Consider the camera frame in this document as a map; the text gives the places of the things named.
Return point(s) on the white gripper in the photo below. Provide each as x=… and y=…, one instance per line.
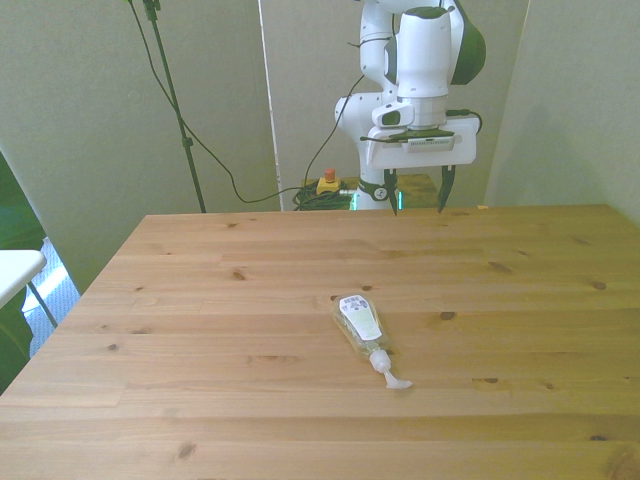
x=465, y=145

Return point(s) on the clear sanitizer pump bottle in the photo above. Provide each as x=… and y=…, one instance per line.
x=357, y=320

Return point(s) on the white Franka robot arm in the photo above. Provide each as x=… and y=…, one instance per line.
x=422, y=50

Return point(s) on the yellow emergency stop button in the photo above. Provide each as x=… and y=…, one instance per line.
x=329, y=186

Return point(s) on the white side table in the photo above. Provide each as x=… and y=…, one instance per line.
x=15, y=270

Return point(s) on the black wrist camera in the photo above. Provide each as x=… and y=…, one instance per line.
x=430, y=144

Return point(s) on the white vertical wall trim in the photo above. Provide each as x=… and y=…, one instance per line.
x=270, y=100

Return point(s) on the dark camera stand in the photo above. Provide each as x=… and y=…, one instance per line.
x=172, y=95

